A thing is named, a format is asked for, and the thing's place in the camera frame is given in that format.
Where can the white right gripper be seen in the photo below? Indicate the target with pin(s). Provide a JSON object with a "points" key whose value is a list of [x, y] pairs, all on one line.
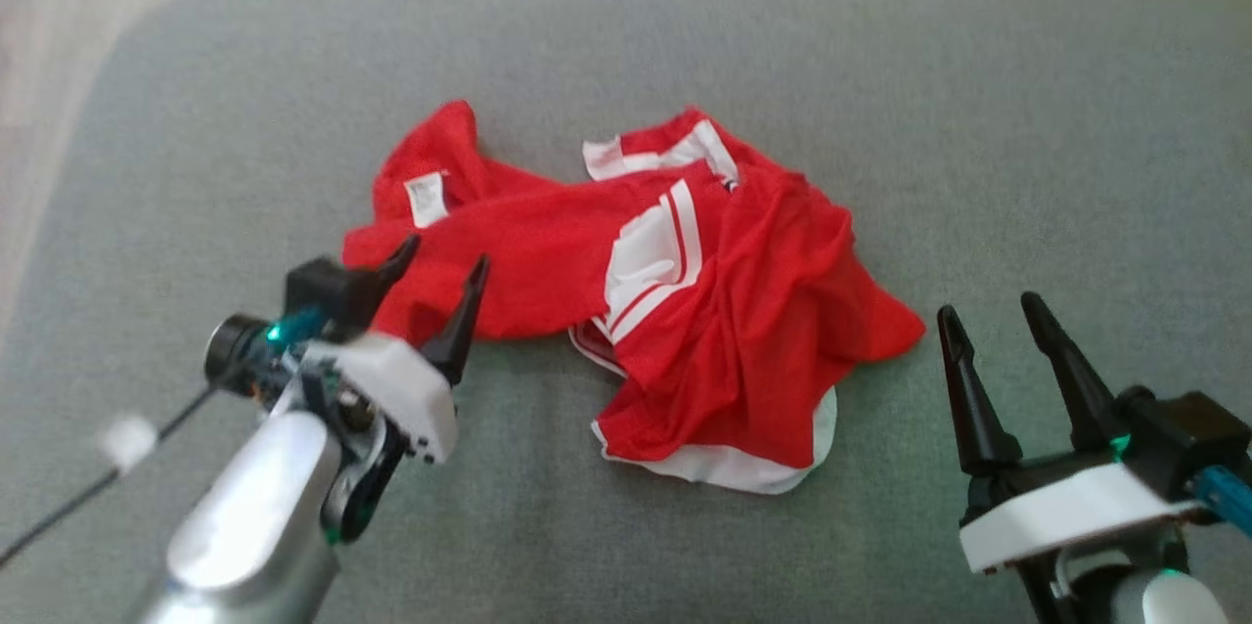
{"points": [[1066, 512]]}

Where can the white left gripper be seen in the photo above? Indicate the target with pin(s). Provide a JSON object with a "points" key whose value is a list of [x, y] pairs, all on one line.
{"points": [[411, 394]]}

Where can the red shirt with white sleeves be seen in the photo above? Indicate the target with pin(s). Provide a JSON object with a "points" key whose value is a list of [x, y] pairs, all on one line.
{"points": [[528, 252]]}

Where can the red shorts with white trim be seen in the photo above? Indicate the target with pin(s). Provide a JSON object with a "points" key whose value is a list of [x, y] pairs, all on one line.
{"points": [[763, 350]]}

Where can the grey sofa seat cushion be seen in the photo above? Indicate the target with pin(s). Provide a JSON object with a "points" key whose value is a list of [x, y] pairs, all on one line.
{"points": [[626, 57]]}

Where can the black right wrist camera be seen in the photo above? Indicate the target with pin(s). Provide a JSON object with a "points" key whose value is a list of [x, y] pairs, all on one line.
{"points": [[1188, 438]]}

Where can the blue right camera connector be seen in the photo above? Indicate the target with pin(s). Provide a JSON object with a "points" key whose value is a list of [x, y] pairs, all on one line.
{"points": [[1228, 497]]}

